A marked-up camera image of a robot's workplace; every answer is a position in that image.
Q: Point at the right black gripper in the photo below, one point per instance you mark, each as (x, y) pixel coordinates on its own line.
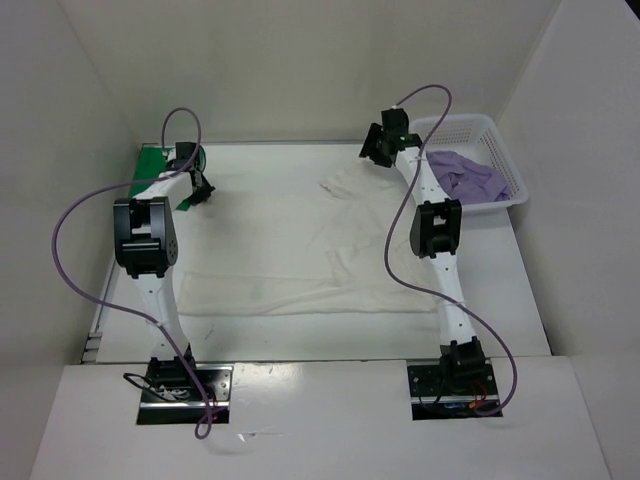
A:
(368, 149)

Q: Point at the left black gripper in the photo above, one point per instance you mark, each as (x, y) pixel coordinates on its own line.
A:
(204, 194)

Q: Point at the green t shirt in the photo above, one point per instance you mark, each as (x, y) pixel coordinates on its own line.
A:
(156, 162)

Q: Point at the purple t shirt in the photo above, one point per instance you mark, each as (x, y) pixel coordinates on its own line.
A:
(467, 181)

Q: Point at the white t shirt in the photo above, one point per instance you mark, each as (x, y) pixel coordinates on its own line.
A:
(324, 252)

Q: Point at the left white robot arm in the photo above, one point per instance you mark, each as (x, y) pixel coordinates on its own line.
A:
(146, 247)

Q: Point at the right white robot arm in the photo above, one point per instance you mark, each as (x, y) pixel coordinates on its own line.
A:
(434, 238)

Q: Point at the white plastic basket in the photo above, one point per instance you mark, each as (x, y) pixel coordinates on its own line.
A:
(477, 138)

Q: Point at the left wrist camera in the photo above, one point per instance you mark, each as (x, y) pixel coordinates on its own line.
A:
(184, 151)

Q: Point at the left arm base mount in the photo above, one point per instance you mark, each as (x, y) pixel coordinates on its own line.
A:
(172, 398)

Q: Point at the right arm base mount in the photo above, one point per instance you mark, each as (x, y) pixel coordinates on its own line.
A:
(433, 398)

